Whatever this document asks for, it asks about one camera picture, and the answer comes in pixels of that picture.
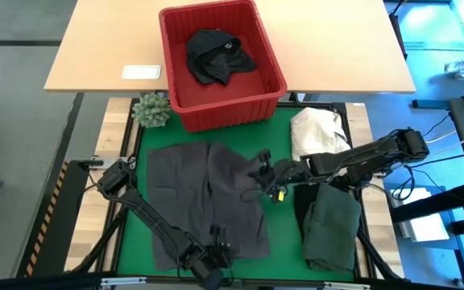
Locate white box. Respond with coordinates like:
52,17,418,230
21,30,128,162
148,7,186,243
392,187,450,242

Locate silver frame bracket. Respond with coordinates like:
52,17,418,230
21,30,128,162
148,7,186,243
323,281,371,290
100,276,147,287

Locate red plastic bin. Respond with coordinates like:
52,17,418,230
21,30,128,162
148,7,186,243
158,0,288,133

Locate white rectangular pad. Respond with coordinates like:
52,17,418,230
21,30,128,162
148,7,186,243
121,64,163,81

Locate dark grey garment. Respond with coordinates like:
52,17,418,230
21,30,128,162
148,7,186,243
146,140,271,271

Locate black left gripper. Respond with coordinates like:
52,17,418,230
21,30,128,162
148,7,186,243
193,225,236,290

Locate black desk foot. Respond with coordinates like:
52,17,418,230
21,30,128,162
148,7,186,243
412,98,450,110

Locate wooden side board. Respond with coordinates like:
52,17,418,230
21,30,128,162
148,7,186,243
64,96,140,273
344,102,404,279

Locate black table frame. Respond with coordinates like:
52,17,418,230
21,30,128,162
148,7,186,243
70,96,404,290

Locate artificial green potted plant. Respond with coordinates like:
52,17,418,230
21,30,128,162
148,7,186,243
130,93,172,129

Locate dark green garment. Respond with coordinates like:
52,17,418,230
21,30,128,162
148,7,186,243
302,184,363,274

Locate black garment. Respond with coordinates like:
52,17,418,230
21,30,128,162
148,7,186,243
292,183,318,243

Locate light wooden desk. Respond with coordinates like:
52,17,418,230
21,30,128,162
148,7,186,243
43,0,417,94

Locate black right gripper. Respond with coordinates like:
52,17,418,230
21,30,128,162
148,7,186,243
258,148,312,195

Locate black shorts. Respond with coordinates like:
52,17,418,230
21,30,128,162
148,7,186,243
186,28,257,86

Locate black hazard-striped plate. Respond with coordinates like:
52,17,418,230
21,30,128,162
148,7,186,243
16,160,84,279

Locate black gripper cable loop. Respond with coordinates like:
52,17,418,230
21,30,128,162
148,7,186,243
241,180,276,203

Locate cream garment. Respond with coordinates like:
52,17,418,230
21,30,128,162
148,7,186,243
290,107,352,163

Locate yellow floor cable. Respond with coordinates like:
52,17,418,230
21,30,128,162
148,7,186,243
425,130,458,145

